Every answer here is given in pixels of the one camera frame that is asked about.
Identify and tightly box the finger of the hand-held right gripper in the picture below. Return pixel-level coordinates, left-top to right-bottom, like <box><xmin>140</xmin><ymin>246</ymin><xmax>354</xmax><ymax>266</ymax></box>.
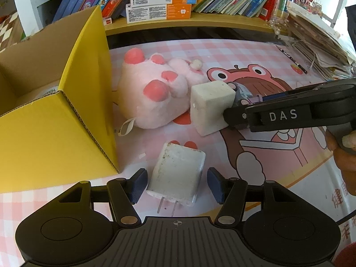
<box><xmin>224</xmin><ymin>104</ymin><xmax>251</xmax><ymax>130</ymax></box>
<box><xmin>260</xmin><ymin>78</ymin><xmax>356</xmax><ymax>102</ymax></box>

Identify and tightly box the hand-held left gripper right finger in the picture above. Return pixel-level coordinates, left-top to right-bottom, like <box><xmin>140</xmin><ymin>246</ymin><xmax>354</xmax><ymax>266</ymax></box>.
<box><xmin>207</xmin><ymin>167</ymin><xmax>300</xmax><ymax>227</ymax></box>

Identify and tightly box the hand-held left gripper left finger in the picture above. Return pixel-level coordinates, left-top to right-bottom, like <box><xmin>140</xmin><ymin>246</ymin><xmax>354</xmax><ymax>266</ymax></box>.
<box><xmin>54</xmin><ymin>168</ymin><xmax>148</xmax><ymax>227</ymax></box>

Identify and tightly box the white foam cube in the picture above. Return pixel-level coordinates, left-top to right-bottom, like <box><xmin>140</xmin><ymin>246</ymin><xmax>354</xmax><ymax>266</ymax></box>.
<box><xmin>190</xmin><ymin>82</ymin><xmax>237</xmax><ymax>137</ymax></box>

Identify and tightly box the white plug charger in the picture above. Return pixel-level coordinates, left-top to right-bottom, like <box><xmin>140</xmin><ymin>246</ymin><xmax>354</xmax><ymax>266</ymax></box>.
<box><xmin>146</xmin><ymin>142</ymin><xmax>206</xmax><ymax>217</ymax></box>

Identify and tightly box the pink plush toy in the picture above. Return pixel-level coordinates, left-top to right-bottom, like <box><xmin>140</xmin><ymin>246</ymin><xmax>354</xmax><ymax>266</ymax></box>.
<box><xmin>117</xmin><ymin>48</ymin><xmax>205</xmax><ymax>137</ymax></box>

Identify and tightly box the yellow cardboard box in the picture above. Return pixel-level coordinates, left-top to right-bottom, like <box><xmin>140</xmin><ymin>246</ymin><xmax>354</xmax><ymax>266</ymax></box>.
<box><xmin>0</xmin><ymin>6</ymin><xmax>121</xmax><ymax>194</ymax></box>

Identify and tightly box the clear tape roll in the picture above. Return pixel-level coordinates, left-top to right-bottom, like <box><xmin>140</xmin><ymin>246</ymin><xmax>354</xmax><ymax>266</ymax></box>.
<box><xmin>17</xmin><ymin>81</ymin><xmax>60</xmax><ymax>107</ymax></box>

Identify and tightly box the person's right hand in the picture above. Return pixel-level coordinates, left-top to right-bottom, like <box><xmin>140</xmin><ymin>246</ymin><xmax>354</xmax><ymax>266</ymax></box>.
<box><xmin>325</xmin><ymin>129</ymin><xmax>356</xmax><ymax>196</ymax></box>

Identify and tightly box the black marker pen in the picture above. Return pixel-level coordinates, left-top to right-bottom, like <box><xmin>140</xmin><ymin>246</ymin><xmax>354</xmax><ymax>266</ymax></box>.
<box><xmin>275</xmin><ymin>44</ymin><xmax>309</xmax><ymax>74</ymax></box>

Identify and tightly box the pink printed desk mat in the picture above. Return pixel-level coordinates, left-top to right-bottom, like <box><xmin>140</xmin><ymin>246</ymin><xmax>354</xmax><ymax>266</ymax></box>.
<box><xmin>0</xmin><ymin>37</ymin><xmax>356</xmax><ymax>245</ymax></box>

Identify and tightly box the stack of papers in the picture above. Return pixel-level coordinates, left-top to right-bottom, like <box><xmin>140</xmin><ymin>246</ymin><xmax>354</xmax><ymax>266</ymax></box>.
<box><xmin>286</xmin><ymin>0</ymin><xmax>356</xmax><ymax>79</ymax></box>

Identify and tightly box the clear bead ornament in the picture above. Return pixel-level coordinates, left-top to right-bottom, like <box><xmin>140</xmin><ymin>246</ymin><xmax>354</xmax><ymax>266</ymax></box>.
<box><xmin>269</xmin><ymin>16</ymin><xmax>290</xmax><ymax>37</ymax></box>

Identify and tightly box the white wooden desk shelf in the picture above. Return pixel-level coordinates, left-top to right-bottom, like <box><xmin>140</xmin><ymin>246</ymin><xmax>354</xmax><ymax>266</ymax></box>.
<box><xmin>11</xmin><ymin>0</ymin><xmax>348</xmax><ymax>36</ymax></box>

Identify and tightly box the reddish cloth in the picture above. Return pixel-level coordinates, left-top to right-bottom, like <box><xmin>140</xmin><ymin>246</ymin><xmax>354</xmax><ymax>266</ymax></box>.
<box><xmin>335</xmin><ymin>242</ymin><xmax>356</xmax><ymax>267</ymax></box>

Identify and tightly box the brown white chessboard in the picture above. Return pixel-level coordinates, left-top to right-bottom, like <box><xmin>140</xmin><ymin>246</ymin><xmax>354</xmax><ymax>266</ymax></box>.
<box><xmin>0</xmin><ymin>14</ymin><xmax>23</xmax><ymax>51</ymax></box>

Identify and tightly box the black cable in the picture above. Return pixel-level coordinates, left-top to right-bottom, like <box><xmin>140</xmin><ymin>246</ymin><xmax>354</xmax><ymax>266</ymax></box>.
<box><xmin>335</xmin><ymin>211</ymin><xmax>356</xmax><ymax>225</ymax></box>

